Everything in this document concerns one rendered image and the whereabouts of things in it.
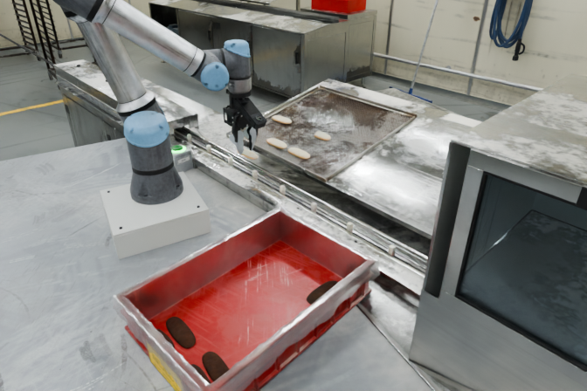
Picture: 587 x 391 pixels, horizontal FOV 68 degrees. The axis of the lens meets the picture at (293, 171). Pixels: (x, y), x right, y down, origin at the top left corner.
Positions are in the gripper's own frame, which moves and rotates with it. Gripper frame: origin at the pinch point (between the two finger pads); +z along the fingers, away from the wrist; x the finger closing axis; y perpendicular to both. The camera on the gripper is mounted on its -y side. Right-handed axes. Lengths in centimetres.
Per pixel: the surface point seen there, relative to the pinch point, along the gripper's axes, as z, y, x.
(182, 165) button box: 8.8, 20.5, 13.8
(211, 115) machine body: 12, 62, -26
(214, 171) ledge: 7.9, 7.3, 8.9
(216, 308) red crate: 11, -42, 43
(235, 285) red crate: 11, -40, 35
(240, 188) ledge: 8.5, -7.5, 9.0
